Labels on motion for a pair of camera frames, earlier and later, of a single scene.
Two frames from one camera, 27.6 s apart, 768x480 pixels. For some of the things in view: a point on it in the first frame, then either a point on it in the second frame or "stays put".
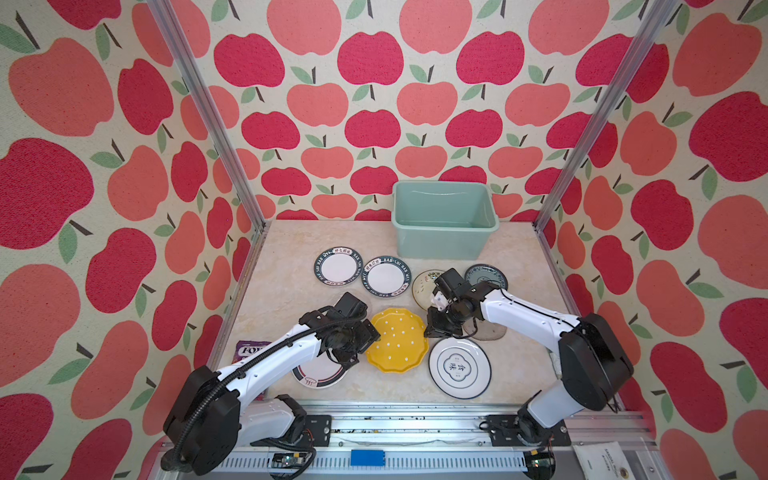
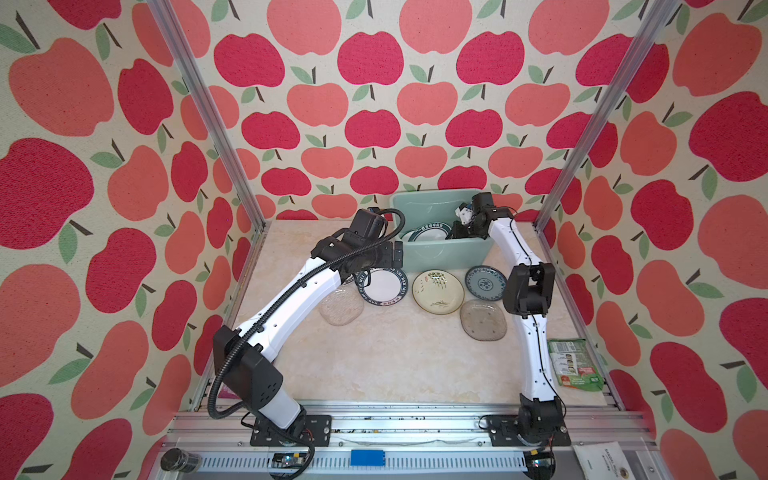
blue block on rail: [370, 458] stays put
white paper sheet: [603, 461] stays put
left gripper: [369, 334] -> [387, 261]
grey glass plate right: [485, 330] stays put
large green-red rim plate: [319, 372] -> [429, 231]
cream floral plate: [423, 287] stays put
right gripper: [432, 329] -> [456, 229]
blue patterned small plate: [487, 273] stays put
